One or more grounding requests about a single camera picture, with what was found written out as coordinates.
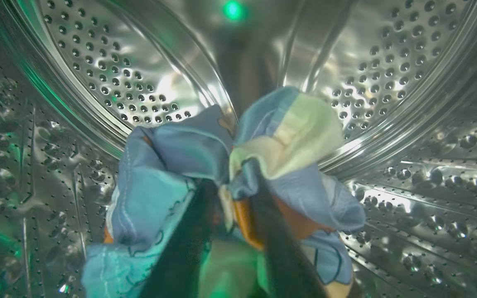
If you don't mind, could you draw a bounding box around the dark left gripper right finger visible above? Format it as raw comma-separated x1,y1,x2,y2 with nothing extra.
245,159,328,298

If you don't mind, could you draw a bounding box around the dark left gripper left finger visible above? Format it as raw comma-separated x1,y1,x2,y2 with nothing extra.
139,179,219,298

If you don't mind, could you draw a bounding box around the blue cartoon print pyjama garment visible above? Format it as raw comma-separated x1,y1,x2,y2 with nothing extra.
82,104,235,298

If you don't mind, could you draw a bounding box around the cream white garment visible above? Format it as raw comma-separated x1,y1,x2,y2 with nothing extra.
229,93,345,180

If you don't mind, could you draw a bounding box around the white front-load washing machine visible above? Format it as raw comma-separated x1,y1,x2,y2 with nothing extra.
0,0,477,298

